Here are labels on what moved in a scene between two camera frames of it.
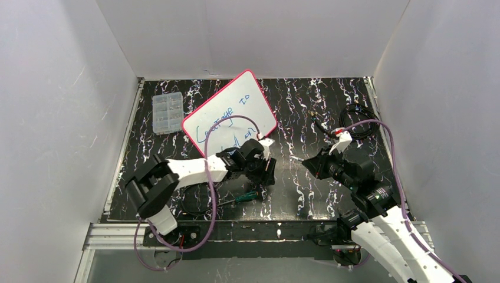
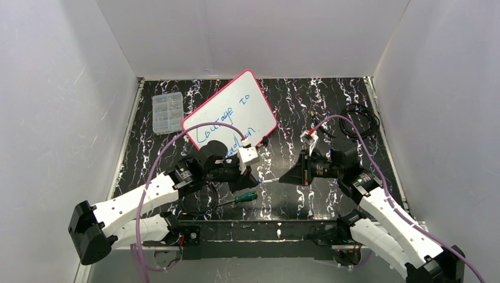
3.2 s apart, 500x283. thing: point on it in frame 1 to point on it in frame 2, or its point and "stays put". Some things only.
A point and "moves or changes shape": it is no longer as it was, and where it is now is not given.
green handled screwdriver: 247,197 stays put
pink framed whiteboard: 237,112 stays put
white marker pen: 296,158 moves or changes shape
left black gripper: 264,168 to 240,179
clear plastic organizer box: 167,112 stays put
